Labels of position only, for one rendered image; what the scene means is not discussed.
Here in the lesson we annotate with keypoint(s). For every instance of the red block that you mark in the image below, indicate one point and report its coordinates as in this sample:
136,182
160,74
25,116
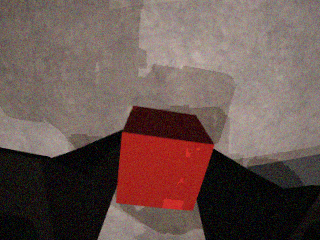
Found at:
163,159

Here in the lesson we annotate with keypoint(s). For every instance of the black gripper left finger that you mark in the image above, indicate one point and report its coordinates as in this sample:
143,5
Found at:
67,197

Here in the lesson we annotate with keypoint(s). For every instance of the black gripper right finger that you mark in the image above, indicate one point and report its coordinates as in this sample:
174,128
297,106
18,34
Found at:
237,204

